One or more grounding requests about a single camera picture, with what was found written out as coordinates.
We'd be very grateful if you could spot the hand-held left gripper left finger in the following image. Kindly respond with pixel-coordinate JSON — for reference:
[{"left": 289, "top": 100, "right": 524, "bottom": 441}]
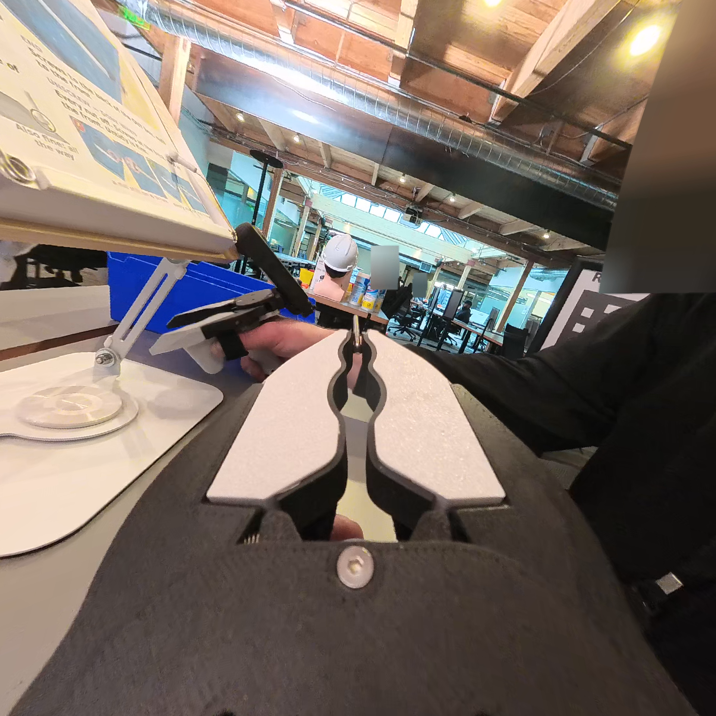
[{"left": 206, "top": 329, "right": 354, "bottom": 542}]

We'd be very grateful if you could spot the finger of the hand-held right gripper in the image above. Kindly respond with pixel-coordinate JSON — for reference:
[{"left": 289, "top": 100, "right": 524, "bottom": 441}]
[
  {"left": 149, "top": 326, "right": 226, "bottom": 375},
  {"left": 166, "top": 298, "right": 251, "bottom": 331}
]

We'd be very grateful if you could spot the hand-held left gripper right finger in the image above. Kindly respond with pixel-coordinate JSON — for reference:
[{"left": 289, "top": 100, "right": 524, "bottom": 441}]
[{"left": 361, "top": 330, "right": 507, "bottom": 542}]

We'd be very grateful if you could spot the person's right forearm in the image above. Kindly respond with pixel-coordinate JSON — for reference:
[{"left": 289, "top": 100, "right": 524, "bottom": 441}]
[{"left": 411, "top": 292, "right": 716, "bottom": 455}]

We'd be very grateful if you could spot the white desk mat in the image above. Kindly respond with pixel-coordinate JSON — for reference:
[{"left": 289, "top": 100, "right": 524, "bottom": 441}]
[{"left": 0, "top": 351, "right": 224, "bottom": 559}]

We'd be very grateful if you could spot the grey desk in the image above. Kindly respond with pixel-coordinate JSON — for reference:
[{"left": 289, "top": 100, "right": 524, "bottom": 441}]
[{"left": 0, "top": 284, "right": 398, "bottom": 716}]

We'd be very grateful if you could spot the person's right hand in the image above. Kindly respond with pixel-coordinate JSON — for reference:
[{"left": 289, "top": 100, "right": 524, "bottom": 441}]
[{"left": 241, "top": 319, "right": 365, "bottom": 395}]

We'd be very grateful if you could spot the blue divided plastic bin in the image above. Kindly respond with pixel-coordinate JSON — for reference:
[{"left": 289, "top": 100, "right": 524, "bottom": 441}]
[{"left": 106, "top": 251, "right": 280, "bottom": 337}]

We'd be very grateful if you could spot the mannequin bust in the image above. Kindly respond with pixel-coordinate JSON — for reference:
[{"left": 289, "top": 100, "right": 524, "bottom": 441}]
[{"left": 310, "top": 266, "right": 356, "bottom": 305}]

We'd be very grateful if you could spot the white hard hat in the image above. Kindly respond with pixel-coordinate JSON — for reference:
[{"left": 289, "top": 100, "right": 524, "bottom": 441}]
[{"left": 321, "top": 234, "right": 360, "bottom": 276}]

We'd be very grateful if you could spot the black round-top pole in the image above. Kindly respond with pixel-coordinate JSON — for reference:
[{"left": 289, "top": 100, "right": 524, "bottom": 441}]
[{"left": 249, "top": 149, "right": 285, "bottom": 275}]

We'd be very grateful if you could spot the row of office workstations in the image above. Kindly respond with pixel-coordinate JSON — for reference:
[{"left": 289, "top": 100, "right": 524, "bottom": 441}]
[{"left": 386, "top": 285, "right": 532, "bottom": 359}]

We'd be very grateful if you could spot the white stand with wooden board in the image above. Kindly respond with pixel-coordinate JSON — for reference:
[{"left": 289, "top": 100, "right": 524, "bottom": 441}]
[{"left": 0, "top": 0, "right": 242, "bottom": 445}]

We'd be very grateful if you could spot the framed marker poster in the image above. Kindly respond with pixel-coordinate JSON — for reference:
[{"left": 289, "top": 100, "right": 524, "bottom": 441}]
[{"left": 528, "top": 256, "right": 652, "bottom": 354}]

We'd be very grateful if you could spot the person's black clothed torso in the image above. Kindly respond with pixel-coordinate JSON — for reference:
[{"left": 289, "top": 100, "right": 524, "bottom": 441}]
[{"left": 568, "top": 425, "right": 716, "bottom": 716}]

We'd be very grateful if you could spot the printed instruction sheet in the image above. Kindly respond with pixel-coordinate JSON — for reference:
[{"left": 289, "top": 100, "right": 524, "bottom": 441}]
[{"left": 0, "top": 0, "right": 223, "bottom": 222}]

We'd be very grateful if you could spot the silver ventilation duct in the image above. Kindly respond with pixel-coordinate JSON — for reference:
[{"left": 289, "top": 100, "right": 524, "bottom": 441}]
[{"left": 142, "top": 0, "right": 622, "bottom": 210}]

